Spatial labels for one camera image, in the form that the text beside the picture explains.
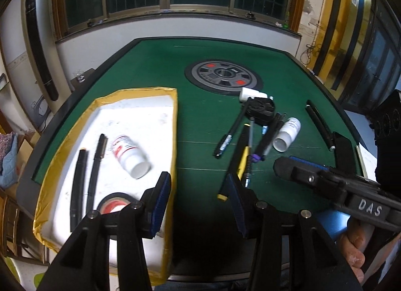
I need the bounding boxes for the slim black pen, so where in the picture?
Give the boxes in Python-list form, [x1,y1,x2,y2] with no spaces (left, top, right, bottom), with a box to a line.
[86,134,108,213]

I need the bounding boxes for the white pill bottle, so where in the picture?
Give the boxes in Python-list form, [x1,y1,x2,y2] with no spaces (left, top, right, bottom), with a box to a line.
[239,87,274,103]

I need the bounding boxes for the clear glass cup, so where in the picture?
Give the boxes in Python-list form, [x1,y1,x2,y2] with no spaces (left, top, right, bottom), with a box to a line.
[74,70,86,84]

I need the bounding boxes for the black phone on table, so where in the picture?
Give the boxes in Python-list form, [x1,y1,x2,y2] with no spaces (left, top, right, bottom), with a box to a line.
[332,132,361,175]

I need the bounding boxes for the white yellow-edged storage box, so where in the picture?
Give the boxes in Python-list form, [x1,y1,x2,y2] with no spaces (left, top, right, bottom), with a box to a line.
[33,86,179,287]

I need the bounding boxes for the black ribbed plastic holder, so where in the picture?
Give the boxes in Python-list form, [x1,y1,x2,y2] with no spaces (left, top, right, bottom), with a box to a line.
[245,98,275,126]

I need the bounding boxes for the black electrical tape roll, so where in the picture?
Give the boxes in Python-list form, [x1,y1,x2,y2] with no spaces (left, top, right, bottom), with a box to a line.
[96,192,136,214]

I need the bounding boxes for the black marker white tip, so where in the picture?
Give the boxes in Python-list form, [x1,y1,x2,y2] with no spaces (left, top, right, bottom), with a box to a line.
[305,100,335,151]

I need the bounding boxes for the small dark side table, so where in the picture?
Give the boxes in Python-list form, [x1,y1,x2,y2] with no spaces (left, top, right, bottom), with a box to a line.
[70,68,94,91]

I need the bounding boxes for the silver clear pen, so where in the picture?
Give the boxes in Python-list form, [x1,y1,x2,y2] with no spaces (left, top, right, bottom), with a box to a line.
[243,117,254,188]

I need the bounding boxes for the thick black marker yellow band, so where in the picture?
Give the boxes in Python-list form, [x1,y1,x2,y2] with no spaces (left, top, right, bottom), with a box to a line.
[70,149,88,232]

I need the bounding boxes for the round grey table centre console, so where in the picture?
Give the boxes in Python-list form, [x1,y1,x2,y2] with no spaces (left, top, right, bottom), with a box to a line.
[184,59,264,96]

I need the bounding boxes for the green white plastic stool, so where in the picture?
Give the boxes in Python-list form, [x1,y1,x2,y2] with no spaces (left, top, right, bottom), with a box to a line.
[1,257,48,290]

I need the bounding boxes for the white bottle mouth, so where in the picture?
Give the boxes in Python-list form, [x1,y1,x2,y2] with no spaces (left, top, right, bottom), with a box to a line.
[272,117,302,152]

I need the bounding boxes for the black marker purple cap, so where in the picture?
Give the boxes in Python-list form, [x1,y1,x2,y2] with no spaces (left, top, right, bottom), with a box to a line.
[251,113,286,163]

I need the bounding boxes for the tall gold tower fan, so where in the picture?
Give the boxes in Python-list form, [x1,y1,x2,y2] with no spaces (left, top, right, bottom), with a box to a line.
[20,0,71,113]

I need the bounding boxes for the black pen barcode label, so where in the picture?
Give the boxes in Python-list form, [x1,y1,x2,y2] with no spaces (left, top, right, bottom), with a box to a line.
[213,98,251,159]

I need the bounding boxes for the white paper sheet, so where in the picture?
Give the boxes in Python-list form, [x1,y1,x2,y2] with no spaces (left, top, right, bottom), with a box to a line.
[356,143,377,182]

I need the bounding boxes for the floral and blue quilts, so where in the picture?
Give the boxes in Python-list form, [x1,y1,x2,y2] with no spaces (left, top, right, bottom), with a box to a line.
[0,132,18,189]

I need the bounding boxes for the person right hand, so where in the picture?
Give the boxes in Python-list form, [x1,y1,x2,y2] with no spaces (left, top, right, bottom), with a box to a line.
[336,217,374,283]

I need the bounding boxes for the yellow black spring pen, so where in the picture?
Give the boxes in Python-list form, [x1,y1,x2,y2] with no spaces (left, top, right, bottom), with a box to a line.
[217,123,250,202]

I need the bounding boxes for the white bottle red label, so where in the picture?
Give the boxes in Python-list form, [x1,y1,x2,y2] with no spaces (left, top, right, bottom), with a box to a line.
[112,135,152,179]

